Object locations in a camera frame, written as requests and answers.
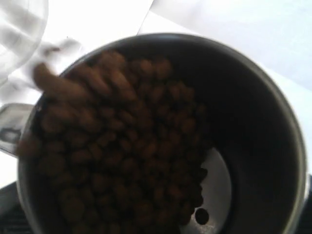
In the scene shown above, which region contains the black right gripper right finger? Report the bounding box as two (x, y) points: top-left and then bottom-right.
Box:
(301, 175), (312, 234)

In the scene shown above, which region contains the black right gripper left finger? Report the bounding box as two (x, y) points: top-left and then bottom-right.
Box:
(0, 182), (33, 234)

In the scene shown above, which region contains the steel mug with kibble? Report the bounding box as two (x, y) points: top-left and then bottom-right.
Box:
(13, 34), (309, 234)

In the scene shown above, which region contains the white plastic tray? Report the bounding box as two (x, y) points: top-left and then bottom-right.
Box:
(0, 0), (312, 171)

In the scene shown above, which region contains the clear plastic pitcher with label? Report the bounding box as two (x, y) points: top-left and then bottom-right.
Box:
(0, 0), (82, 108)

